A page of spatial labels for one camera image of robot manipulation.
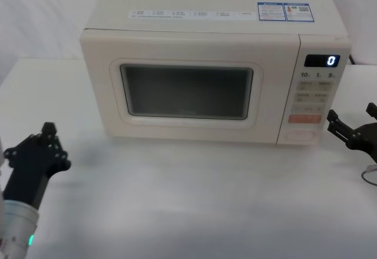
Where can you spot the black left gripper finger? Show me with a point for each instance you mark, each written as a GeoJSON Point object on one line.
{"type": "Point", "coordinates": [59, 156]}
{"type": "Point", "coordinates": [26, 145]}

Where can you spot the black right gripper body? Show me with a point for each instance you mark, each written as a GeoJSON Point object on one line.
{"type": "Point", "coordinates": [365, 141]}

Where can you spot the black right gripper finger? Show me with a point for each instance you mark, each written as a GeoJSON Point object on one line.
{"type": "Point", "coordinates": [372, 109]}
{"type": "Point", "coordinates": [338, 128]}

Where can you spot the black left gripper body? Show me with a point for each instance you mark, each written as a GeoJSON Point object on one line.
{"type": "Point", "coordinates": [28, 179]}

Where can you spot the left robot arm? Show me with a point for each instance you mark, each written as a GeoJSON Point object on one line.
{"type": "Point", "coordinates": [17, 226]}

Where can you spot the oven control panel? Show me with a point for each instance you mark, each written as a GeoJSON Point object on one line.
{"type": "Point", "coordinates": [312, 94]}

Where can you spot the white curtain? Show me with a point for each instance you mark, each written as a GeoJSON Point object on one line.
{"type": "Point", "coordinates": [44, 11]}

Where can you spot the white table cloth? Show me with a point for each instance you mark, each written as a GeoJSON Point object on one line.
{"type": "Point", "coordinates": [188, 200]}

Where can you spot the cream microwave oven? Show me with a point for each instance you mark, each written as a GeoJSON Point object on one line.
{"type": "Point", "coordinates": [191, 44]}

